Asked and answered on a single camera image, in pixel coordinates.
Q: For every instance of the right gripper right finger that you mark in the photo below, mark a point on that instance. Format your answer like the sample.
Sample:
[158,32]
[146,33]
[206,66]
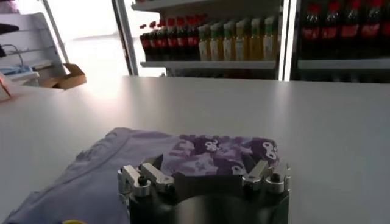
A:
[268,179]

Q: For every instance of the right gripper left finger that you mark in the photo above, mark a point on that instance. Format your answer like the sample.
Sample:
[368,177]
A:
[146,179]

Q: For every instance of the purple printed t-shirt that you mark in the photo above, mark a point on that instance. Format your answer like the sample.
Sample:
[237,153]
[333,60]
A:
[100,170]

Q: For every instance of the open cardboard box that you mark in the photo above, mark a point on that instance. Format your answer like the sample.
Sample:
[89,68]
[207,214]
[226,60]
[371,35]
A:
[70,79]

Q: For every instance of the blue cloth bundle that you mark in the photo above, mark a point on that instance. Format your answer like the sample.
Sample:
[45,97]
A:
[15,70]

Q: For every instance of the black slanted frame pole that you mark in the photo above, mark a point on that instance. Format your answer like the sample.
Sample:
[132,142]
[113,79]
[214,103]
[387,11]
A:
[125,38]

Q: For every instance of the grey slanted frame pole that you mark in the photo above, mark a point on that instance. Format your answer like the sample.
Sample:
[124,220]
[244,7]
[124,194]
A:
[56,32]

